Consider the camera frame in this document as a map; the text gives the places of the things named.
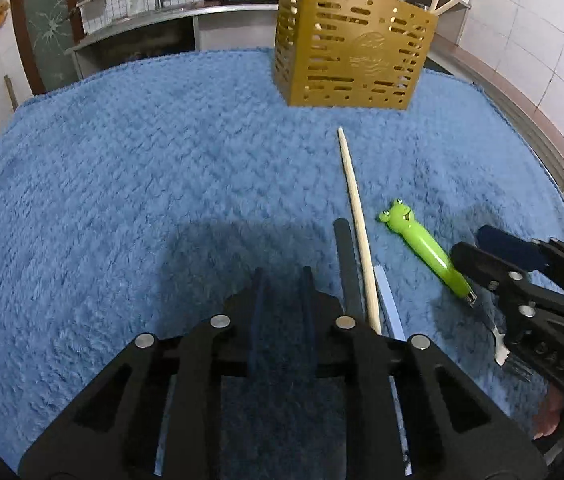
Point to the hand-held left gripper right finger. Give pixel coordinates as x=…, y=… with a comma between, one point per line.
x=307, y=320

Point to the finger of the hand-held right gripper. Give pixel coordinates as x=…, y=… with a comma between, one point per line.
x=511, y=250
x=491, y=277

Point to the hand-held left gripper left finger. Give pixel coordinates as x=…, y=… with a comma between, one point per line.
x=262, y=320

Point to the yellow plastic utensil holder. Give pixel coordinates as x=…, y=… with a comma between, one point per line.
x=351, y=45

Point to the person's right hand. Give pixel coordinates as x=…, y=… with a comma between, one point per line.
x=549, y=415

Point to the dark metal spoon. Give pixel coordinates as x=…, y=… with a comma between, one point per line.
x=346, y=260

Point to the light blue plastic spoon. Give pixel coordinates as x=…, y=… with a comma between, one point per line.
x=387, y=300

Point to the brown kitchen countertop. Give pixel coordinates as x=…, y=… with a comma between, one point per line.
x=521, y=110

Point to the blue fleece blanket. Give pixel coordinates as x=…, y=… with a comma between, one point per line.
x=137, y=185

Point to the steel sink counter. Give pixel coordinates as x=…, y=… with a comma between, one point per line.
x=137, y=35

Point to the brown framed glass door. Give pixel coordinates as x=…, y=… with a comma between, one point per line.
x=47, y=25

